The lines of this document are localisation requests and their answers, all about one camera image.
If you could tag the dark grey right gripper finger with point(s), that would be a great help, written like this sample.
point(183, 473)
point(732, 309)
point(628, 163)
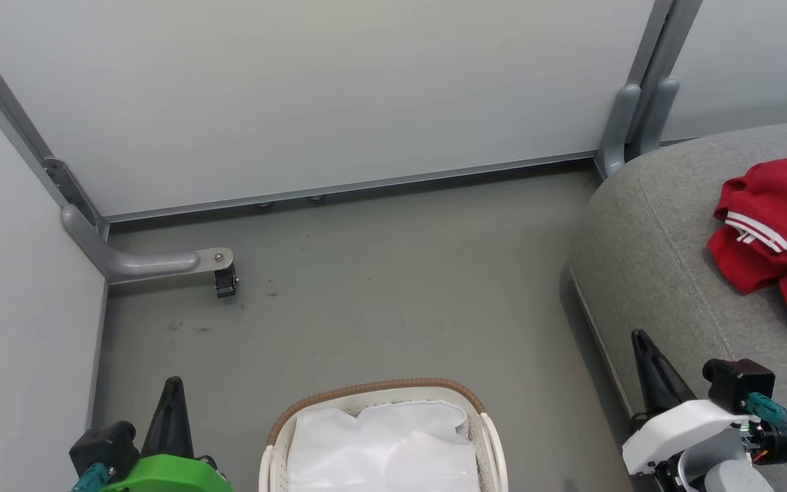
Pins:
point(656, 379)

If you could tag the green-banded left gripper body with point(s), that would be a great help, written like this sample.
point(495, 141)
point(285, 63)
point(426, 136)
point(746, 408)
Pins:
point(168, 475)

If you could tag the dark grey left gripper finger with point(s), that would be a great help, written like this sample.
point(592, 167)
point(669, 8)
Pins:
point(171, 424)

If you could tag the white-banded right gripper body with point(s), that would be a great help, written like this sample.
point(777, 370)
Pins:
point(687, 430)

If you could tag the red shirt with white stripes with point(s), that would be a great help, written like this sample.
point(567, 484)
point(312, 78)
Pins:
point(776, 212)

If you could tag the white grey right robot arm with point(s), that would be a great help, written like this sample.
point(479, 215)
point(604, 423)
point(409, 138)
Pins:
point(735, 478)

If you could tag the grey fabric sofa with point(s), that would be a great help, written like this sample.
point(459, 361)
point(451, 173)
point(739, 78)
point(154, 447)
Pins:
point(673, 260)

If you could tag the black caster wheel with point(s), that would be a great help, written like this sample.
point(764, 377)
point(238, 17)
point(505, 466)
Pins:
point(225, 281)

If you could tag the grey curved partition foot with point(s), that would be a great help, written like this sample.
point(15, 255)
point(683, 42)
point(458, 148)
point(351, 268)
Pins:
point(137, 263)

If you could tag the white laundry basket brown rim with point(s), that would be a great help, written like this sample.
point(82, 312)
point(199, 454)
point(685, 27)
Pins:
point(489, 444)

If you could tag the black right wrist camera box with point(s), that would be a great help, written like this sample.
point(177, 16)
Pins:
point(738, 383)

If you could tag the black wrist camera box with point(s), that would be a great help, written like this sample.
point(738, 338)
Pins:
point(103, 444)
point(738, 383)

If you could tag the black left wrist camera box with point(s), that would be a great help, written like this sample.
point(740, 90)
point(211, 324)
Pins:
point(103, 444)

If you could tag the aluminium partition bottom rail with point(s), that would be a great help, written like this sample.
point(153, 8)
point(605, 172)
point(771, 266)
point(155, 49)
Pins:
point(366, 184)

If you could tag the grey partition post with hinge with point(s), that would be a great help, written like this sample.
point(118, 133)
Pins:
point(14, 123)

